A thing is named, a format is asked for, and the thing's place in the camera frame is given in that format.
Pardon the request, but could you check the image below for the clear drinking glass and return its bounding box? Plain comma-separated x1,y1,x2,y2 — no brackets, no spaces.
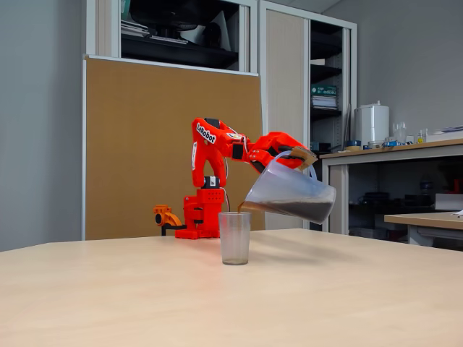
392,121,408,144

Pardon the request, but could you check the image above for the clear plastic cup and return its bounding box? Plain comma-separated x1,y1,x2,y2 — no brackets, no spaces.
218,211,252,266

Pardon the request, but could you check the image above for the stack of white booklets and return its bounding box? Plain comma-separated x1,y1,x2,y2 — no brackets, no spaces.
311,95,339,111

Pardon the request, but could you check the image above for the stack of papers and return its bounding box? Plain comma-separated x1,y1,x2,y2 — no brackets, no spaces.
120,20,150,38

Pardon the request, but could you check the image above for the brown cork pin board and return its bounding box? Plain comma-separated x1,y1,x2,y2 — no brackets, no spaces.
82,53,267,241

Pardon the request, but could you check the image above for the orange table clamp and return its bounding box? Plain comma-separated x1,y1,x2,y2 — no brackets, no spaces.
153,205,187,236

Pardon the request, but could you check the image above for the green and white box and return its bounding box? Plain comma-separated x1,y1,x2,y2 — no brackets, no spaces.
310,85,338,97

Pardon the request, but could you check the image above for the grey metal shutter cabinet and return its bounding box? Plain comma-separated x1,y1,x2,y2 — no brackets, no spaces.
85,0,260,74
258,0,358,232

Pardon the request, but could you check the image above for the white cylindrical appliance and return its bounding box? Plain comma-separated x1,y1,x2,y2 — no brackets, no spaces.
354,100,391,147

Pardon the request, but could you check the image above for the white storage box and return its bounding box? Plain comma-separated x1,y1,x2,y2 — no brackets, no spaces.
435,193,463,212

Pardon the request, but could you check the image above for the wooden top side counter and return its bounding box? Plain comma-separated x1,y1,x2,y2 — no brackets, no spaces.
320,139,463,236

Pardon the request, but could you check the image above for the clear jug with cardboard handle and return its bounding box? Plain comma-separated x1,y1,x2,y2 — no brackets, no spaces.
237,146,337,225

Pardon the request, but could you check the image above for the small wooden top table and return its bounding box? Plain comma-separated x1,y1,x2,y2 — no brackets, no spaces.
383,211,463,251

